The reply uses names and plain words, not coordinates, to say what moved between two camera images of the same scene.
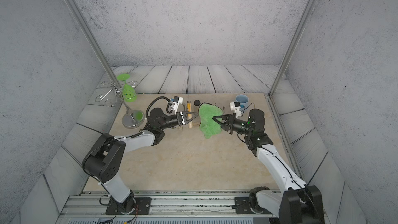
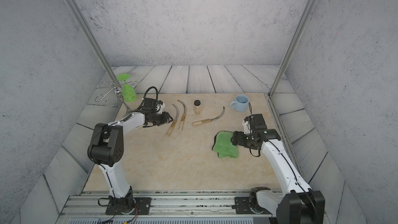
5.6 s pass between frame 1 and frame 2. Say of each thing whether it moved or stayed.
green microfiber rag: moved
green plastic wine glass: stayed
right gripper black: moved
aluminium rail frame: stayed
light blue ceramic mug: stayed
